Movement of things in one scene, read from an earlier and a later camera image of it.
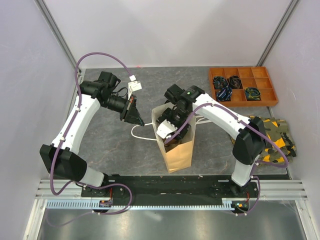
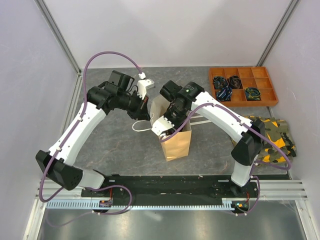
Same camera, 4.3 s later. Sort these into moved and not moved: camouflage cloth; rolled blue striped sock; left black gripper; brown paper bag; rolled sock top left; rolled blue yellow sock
Moved: left black gripper; brown paper bag
Not moved: rolled blue striped sock; camouflage cloth; rolled sock top left; rolled blue yellow sock
